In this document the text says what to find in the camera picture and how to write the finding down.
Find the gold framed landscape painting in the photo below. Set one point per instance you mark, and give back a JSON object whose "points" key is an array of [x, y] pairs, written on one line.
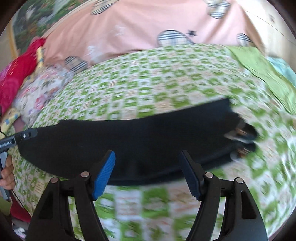
{"points": [[33, 19]]}

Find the floral pillow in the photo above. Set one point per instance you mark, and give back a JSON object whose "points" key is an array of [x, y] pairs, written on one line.
{"points": [[36, 93]]}

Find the pink quilt with hearts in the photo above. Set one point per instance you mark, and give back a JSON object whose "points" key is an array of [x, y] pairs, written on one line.
{"points": [[101, 30]]}

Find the green patterned bed sheet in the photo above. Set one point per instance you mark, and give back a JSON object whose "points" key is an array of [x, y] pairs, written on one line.
{"points": [[165, 79]]}

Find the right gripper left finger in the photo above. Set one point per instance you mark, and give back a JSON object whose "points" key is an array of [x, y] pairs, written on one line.
{"points": [[52, 217]]}

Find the plain green cloth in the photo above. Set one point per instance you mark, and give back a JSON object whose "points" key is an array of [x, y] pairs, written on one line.
{"points": [[253, 60]]}

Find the left hand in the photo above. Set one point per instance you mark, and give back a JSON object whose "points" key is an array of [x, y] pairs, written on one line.
{"points": [[8, 178]]}

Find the red floral blanket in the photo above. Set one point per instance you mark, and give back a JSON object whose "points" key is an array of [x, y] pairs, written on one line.
{"points": [[13, 75]]}

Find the black pants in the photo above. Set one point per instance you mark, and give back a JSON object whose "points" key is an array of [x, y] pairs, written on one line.
{"points": [[146, 149]]}

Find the light blue cloth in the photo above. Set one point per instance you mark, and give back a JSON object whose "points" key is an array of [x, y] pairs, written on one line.
{"points": [[283, 68]]}

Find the cream wardrobe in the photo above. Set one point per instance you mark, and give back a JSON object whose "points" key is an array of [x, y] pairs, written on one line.
{"points": [[274, 32]]}

